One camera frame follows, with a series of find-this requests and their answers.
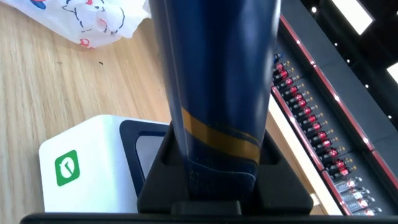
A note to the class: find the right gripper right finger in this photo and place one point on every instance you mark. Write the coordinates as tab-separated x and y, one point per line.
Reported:
280	186

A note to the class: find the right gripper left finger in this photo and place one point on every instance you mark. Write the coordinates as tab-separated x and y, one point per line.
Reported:
160	183

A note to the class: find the dark blue tube with gold band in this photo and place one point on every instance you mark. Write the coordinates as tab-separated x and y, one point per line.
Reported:
217	68

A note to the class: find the white barcode scanner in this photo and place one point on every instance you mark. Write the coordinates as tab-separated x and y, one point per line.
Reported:
93	174

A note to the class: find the white printed plastic bag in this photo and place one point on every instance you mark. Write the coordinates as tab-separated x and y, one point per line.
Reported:
90	21

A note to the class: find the row of bottles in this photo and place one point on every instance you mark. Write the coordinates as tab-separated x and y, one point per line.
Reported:
314	127

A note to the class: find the black shop shelf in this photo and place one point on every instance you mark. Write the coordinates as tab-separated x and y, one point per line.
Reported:
345	102

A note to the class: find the ceiling light panel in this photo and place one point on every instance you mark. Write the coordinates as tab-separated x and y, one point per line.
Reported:
353	14
393	72

